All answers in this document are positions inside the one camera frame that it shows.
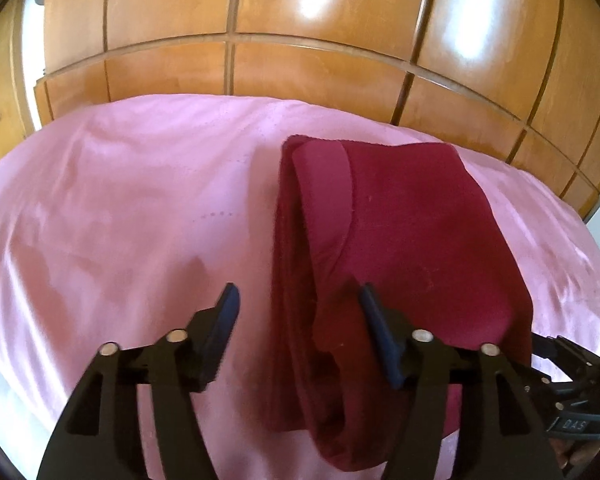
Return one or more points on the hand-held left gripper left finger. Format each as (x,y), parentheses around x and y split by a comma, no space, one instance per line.
(225,320)

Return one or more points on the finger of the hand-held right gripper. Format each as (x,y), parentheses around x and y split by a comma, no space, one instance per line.
(565,347)
(555,385)

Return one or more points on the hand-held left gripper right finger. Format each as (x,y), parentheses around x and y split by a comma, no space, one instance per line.
(380,335)

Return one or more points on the dark red garment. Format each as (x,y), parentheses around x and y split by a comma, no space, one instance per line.
(410,220)

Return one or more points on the person's right hand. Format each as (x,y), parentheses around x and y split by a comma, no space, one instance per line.
(575,457)

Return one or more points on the pink bed sheet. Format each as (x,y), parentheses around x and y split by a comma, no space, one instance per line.
(130,220)

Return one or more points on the wooden wardrobe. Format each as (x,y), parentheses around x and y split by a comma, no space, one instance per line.
(305,25)

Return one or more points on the wooden glass-door cabinet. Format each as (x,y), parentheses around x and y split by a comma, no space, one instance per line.
(5,100)

